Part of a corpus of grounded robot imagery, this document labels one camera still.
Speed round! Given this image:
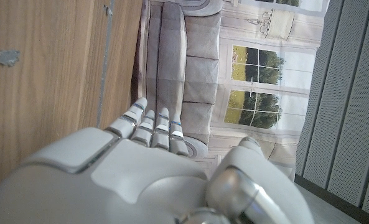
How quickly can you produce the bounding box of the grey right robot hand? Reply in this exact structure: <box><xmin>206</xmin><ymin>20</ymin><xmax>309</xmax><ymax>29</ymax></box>
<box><xmin>0</xmin><ymin>97</ymin><xmax>315</xmax><ymax>224</ymax></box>

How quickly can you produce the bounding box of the printed living room backdrop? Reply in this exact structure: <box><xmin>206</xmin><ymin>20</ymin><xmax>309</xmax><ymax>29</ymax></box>
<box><xmin>130</xmin><ymin>0</ymin><xmax>331</xmax><ymax>183</ymax></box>

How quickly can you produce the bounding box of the dark backdrop rail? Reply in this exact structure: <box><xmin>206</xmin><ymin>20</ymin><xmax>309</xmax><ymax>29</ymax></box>
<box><xmin>294</xmin><ymin>174</ymin><xmax>369</xmax><ymax>223</ymax></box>

